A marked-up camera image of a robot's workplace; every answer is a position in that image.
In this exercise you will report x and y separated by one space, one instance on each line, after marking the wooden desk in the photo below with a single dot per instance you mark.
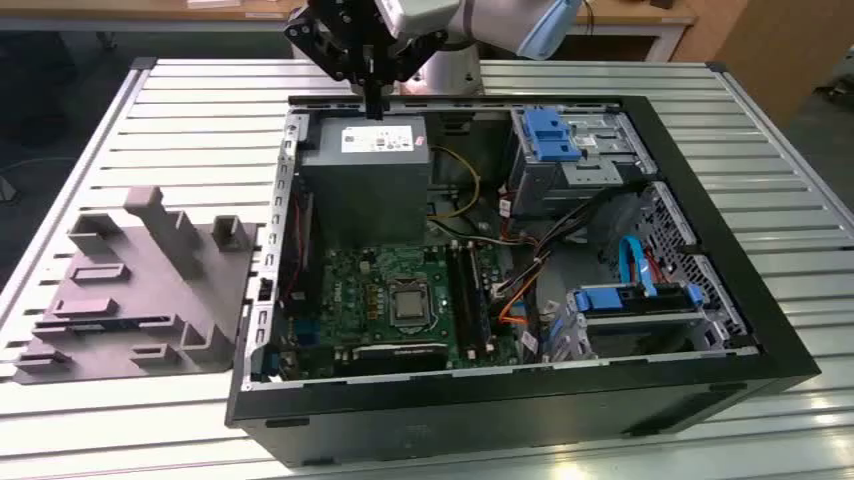
200 12

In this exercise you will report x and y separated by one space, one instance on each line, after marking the blue plastic drive bracket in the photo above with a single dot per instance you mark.
548 135

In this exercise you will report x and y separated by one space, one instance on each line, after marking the black graphics card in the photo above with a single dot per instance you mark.
400 351

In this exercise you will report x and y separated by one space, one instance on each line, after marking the wooden cabinet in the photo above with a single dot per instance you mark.
767 50

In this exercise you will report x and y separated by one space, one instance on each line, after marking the silver CPU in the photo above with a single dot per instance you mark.
411 306

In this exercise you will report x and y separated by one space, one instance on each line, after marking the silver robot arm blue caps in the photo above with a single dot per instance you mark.
454 70

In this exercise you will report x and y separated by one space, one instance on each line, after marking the hard disk in blue carrier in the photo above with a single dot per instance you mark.
600 300

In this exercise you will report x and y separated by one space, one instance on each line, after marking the green Dell motherboard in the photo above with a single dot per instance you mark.
354 280

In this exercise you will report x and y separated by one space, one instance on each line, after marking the black open PC case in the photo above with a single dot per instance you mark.
467 420

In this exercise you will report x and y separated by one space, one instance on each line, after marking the blue board connector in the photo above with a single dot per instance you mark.
306 334

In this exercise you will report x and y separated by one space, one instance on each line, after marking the grey parts rack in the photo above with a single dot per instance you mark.
133 300

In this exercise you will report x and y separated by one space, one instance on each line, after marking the grey power supply unit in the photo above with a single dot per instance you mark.
360 190

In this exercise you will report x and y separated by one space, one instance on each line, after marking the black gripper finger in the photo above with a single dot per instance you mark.
320 50
414 55

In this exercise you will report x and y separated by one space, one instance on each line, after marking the metal drive cage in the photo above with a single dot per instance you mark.
600 175

